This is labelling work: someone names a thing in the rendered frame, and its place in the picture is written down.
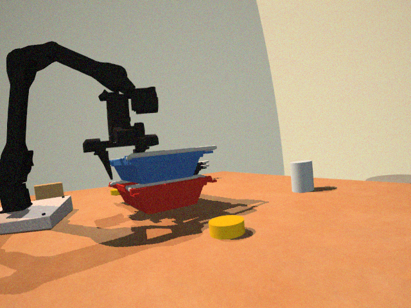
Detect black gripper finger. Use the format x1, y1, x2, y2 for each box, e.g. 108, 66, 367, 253
94, 151, 113, 180
133, 147, 150, 153

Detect grey cylinder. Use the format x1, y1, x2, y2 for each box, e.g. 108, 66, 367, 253
290, 160, 314, 193

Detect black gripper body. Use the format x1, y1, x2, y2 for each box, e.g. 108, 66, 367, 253
83, 113, 159, 153

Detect yellow short cylinder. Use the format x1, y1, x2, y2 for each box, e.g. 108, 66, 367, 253
110, 189, 120, 196
209, 215, 245, 239

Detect tan rectangular block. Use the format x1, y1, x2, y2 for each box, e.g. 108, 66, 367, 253
34, 182, 64, 200

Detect red plastic tray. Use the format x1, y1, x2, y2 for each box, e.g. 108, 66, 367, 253
109, 176, 217, 215

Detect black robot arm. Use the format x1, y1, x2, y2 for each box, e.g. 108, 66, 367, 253
0, 41, 159, 214

